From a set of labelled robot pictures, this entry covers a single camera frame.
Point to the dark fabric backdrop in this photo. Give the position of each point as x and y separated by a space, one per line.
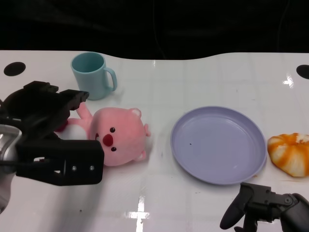
96 21

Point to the orange white round bread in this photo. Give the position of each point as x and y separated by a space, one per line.
287 154

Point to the black round table grommet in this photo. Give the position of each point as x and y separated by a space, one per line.
303 71
14 68

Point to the purple plastic plate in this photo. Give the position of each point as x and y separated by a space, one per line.
217 145

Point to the teal plastic mug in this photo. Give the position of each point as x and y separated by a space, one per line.
90 81

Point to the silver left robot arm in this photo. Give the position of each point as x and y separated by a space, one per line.
7 142

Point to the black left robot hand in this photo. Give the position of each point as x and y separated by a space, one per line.
43 113

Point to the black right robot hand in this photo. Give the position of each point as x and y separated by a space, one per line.
262 200

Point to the pink plush doll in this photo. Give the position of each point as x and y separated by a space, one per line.
120 130

